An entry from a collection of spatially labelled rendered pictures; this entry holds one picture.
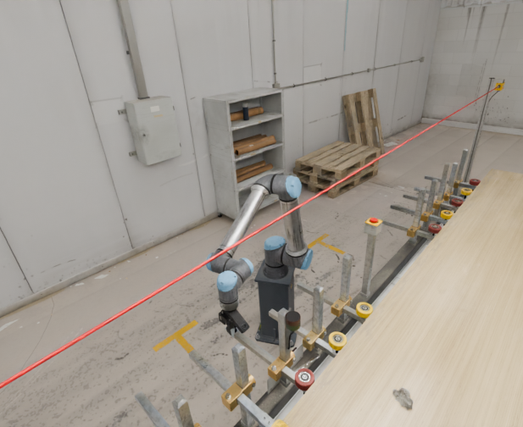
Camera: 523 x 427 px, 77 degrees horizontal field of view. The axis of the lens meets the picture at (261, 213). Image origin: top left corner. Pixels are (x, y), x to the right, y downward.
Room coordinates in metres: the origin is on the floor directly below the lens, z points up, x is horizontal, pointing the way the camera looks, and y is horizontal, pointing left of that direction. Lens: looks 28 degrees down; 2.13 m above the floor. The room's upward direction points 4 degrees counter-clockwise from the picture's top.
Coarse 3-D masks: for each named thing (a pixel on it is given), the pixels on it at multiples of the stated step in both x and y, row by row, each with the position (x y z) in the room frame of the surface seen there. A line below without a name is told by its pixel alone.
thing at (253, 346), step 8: (240, 336) 1.12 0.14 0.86; (248, 344) 1.07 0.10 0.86; (256, 344) 1.07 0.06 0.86; (256, 352) 1.03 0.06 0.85; (264, 352) 1.02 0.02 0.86; (264, 360) 0.99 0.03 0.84; (272, 360) 0.97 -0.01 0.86; (288, 368) 0.93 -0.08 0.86; (288, 376) 0.89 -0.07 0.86; (304, 392) 0.83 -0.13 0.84
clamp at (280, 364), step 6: (294, 354) 1.00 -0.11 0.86; (276, 360) 0.96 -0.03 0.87; (282, 360) 0.96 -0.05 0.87; (288, 360) 0.96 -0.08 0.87; (294, 360) 0.97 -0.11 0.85; (270, 366) 0.94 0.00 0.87; (276, 366) 0.93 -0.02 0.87; (282, 366) 0.93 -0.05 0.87; (288, 366) 0.95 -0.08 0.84; (270, 372) 0.92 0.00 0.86; (276, 372) 0.91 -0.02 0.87; (276, 378) 0.90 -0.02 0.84
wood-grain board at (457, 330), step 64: (512, 192) 2.35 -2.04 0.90; (448, 256) 1.58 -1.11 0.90; (512, 256) 1.54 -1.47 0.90; (384, 320) 1.12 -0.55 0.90; (448, 320) 1.10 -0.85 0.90; (512, 320) 1.07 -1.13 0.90; (320, 384) 0.82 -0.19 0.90; (384, 384) 0.80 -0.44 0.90; (448, 384) 0.79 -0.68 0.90; (512, 384) 0.77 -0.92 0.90
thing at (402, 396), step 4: (400, 388) 0.78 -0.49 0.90; (404, 388) 0.78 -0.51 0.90; (396, 392) 0.76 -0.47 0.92; (400, 392) 0.76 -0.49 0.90; (404, 392) 0.75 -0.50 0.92; (408, 392) 0.76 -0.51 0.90; (396, 396) 0.74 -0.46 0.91; (400, 396) 0.74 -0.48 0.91; (404, 396) 0.74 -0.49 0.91; (408, 396) 0.74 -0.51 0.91; (396, 400) 0.74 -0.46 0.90; (400, 400) 0.73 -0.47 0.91; (404, 400) 0.72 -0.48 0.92; (408, 400) 0.73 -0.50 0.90; (412, 400) 0.73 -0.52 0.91; (400, 404) 0.72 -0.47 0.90; (404, 404) 0.72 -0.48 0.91; (408, 404) 0.71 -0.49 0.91; (412, 404) 0.71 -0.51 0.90; (408, 408) 0.70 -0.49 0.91; (412, 408) 0.70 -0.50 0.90
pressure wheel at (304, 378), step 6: (300, 372) 0.87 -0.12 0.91; (306, 372) 0.87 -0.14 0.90; (312, 372) 0.87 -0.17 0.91; (300, 378) 0.85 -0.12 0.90; (306, 378) 0.85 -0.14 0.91; (312, 378) 0.84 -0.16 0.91; (300, 384) 0.82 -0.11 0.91; (306, 384) 0.82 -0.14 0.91; (312, 384) 0.82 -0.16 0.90; (306, 390) 0.81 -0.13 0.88
